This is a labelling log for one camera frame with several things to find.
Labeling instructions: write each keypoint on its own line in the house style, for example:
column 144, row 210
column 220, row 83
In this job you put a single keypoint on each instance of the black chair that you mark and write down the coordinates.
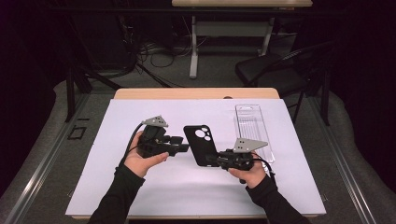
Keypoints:
column 267, row 73

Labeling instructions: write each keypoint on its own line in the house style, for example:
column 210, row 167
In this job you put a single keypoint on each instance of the white board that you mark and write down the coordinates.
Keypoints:
column 155, row 193

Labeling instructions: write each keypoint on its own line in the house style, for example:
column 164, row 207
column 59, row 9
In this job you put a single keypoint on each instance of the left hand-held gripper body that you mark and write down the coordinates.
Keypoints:
column 152, row 143

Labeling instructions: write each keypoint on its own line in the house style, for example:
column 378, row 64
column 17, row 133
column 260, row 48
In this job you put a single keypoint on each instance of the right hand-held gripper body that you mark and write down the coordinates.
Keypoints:
column 246, row 145

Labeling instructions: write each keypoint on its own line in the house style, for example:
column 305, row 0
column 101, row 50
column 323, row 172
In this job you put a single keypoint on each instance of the metal floor rail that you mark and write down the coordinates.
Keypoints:
column 40, row 165
column 342, row 161

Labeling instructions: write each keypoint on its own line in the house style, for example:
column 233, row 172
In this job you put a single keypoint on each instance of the person's right hand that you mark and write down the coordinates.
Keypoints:
column 253, row 175

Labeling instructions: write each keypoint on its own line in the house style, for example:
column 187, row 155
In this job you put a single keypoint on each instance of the white-legged wooden desk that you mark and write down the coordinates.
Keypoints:
column 230, row 29

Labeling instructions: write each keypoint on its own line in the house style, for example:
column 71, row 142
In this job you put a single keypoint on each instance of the black phone case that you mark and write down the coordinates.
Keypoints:
column 199, row 146

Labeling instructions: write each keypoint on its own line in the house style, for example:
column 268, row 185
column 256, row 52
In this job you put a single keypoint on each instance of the clear plastic packaging tray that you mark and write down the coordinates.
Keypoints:
column 249, row 124

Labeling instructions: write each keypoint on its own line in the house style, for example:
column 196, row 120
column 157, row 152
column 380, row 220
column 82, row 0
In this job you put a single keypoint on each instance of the person's left hand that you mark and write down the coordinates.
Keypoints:
column 138, row 163

